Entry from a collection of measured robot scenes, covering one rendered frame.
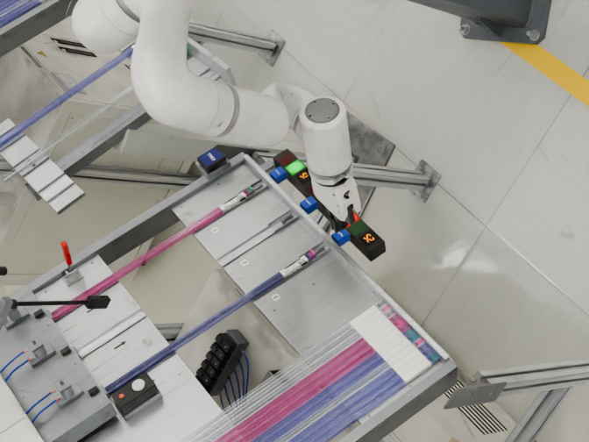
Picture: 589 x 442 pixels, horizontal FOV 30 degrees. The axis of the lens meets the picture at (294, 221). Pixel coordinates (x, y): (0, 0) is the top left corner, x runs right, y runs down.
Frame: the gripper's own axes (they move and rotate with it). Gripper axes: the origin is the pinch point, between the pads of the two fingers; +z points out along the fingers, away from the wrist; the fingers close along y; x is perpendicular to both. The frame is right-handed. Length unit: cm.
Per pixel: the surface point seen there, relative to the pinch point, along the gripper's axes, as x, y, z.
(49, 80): 16, 117, 35
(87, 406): 60, -4, -1
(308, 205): 0.6, 10.3, 4.1
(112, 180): 13, 103, 68
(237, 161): 4.9, 30.4, 4.1
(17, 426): 72, 0, -3
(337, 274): 6.2, -6.6, 5.3
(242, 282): 21.7, 4.1, 5.3
